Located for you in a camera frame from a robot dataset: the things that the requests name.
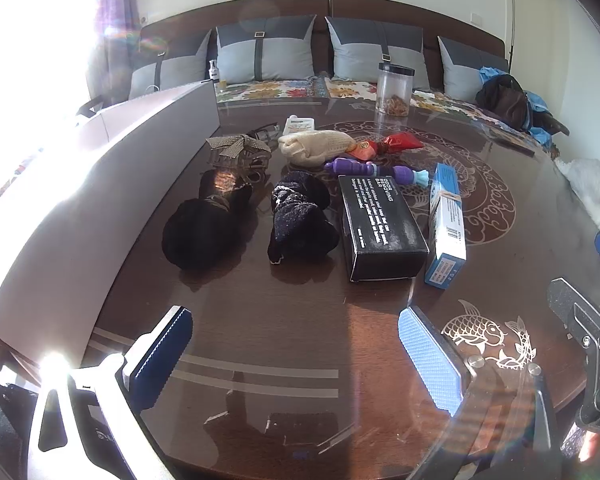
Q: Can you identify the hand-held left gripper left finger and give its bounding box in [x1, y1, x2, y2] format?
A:
[27, 305, 195, 480]

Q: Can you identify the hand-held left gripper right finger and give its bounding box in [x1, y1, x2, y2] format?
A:
[397, 305, 563, 480]

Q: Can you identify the black fuzzy cloth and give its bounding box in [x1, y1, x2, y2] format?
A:
[162, 167, 253, 271]

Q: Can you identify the blue white carton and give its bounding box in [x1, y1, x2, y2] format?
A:
[425, 162, 467, 290]

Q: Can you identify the black cardboard box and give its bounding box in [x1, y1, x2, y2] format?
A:
[337, 174, 430, 282]

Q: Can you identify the white storage box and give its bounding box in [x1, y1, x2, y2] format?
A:
[0, 80, 221, 376]

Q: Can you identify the dark blue sparkly cloth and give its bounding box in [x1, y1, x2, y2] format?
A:
[267, 171, 341, 266]

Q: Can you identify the purple toy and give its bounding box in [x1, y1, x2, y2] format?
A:
[324, 156, 433, 190]

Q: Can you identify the beige mesh bow accessory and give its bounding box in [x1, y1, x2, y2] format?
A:
[205, 132, 273, 186]

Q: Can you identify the brown patterned glass desktop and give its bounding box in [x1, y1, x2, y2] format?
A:
[92, 94, 600, 480]

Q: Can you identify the white fluffy cat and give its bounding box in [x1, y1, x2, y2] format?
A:
[555, 157, 600, 231]

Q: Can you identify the dark bag with blue clothes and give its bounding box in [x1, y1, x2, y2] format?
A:
[477, 66, 556, 148]

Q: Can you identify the red candy wrapper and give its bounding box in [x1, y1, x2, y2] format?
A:
[377, 131, 425, 155]

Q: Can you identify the orange candy packet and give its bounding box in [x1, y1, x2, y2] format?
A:
[347, 140, 378, 161]

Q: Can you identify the grey two-tone pillow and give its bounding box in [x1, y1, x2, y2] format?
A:
[216, 14, 317, 83]
[325, 16, 431, 90]
[437, 36, 510, 103]
[129, 27, 213, 101]

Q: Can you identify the cream knitted sock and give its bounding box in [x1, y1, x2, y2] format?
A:
[278, 130, 356, 168]

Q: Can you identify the white lotion bottle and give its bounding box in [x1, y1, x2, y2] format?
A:
[286, 116, 316, 136]

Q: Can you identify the clear jar with black lid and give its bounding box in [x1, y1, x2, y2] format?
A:
[376, 61, 415, 118]

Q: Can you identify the floral sofa mat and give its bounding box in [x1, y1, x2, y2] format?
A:
[215, 77, 536, 136]

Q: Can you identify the dark curtain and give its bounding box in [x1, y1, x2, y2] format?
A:
[97, 0, 141, 106]

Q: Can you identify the brown sofa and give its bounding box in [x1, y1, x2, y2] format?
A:
[85, 0, 571, 151]

